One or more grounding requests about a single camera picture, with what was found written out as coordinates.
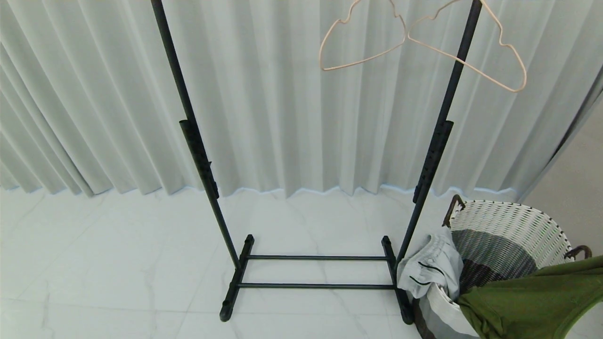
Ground pink clothes hanger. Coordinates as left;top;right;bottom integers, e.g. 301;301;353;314
408;0;527;93
319;0;407;72

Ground green t-shirt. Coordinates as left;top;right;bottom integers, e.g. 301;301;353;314
457;254;603;339

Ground black clothes rack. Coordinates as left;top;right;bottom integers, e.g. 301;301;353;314
151;0;483;325

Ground white laundry basket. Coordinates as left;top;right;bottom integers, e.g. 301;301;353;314
415;194;592;339

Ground white curtain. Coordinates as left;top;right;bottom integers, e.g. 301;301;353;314
0;0;603;199

